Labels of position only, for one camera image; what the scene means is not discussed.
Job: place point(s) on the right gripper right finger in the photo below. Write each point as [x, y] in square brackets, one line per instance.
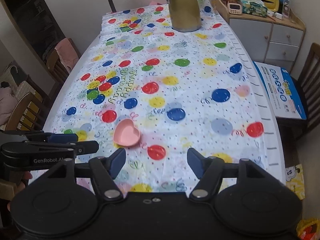
[209, 173]

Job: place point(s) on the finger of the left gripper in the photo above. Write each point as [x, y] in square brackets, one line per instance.
[86, 147]
[62, 138]

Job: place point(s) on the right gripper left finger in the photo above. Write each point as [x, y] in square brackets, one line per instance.
[104, 172]

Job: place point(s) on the pink heart-shaped dish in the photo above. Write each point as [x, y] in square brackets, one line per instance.
[126, 134]

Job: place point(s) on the person left hand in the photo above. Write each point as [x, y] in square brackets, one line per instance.
[18, 182]

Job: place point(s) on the wooden chair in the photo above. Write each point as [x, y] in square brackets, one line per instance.
[55, 67]
[30, 114]
[307, 86]

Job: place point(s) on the far left wooden chair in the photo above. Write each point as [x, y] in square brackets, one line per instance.
[55, 67]

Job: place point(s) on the balloon birthday tablecloth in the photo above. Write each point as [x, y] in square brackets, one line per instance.
[180, 90]

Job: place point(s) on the pink cloth on chair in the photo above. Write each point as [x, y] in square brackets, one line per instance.
[67, 54]

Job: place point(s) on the blue white cardboard box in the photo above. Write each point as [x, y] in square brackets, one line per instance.
[281, 91]

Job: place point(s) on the right wooden chair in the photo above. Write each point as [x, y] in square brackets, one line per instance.
[307, 86]

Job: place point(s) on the white drawer cabinet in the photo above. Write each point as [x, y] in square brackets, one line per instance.
[267, 39]

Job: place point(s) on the gold metal thermos jug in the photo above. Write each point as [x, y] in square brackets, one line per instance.
[185, 15]

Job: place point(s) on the white digital timer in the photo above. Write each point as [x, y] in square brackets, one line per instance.
[234, 8]

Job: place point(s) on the green tissue box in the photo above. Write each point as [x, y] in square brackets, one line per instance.
[254, 7]

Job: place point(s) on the yellow container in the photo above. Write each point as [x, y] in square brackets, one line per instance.
[272, 5]

